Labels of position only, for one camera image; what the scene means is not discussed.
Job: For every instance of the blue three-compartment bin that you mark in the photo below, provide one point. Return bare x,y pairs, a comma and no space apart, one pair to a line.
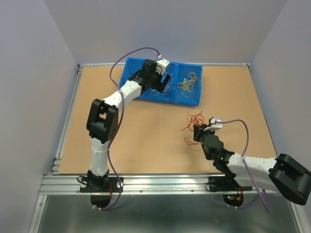
186,86

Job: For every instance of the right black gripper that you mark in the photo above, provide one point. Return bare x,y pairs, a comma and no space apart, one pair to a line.
199,130

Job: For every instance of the aluminium rail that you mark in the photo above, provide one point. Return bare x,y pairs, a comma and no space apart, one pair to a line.
135,184
59,152

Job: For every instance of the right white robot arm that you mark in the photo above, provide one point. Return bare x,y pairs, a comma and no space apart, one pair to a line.
282,175

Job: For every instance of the aluminium front rail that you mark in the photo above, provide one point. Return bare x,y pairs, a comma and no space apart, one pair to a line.
135,184

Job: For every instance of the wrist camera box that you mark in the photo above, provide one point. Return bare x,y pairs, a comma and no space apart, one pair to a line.
215,123
162,65

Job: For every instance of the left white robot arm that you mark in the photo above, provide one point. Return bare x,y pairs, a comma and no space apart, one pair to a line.
105,117

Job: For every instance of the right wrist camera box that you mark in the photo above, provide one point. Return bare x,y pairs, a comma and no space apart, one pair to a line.
215,123

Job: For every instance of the aluminium left rail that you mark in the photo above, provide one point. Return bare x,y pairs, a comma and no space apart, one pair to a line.
59,152

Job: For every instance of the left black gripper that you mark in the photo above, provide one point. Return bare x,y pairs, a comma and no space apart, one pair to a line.
160,86

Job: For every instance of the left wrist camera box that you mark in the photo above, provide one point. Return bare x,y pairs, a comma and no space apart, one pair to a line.
162,65

